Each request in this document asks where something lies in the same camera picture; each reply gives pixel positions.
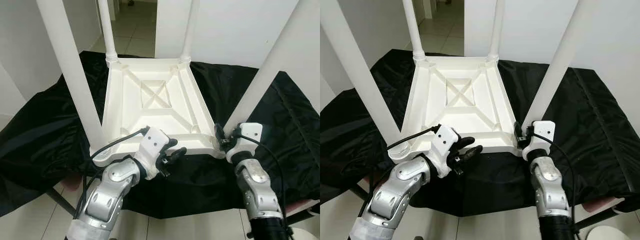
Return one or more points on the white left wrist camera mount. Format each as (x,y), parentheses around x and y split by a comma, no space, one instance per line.
(155,140)
(445,139)

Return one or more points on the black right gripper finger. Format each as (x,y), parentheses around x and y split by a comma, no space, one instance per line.
(219,134)
(518,132)

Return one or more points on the white plastic table top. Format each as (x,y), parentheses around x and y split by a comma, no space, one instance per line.
(460,120)
(160,120)

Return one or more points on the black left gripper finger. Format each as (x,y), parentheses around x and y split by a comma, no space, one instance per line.
(177,153)
(466,142)
(171,143)
(472,152)

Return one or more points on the white plastic table leg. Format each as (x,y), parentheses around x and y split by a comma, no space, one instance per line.
(360,65)
(270,65)
(412,25)
(557,60)
(70,65)
(496,30)
(107,30)
(190,30)

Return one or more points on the white round base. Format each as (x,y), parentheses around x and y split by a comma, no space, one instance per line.
(607,233)
(302,234)

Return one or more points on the black cloth table cover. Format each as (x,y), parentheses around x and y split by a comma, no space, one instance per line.
(285,150)
(595,150)

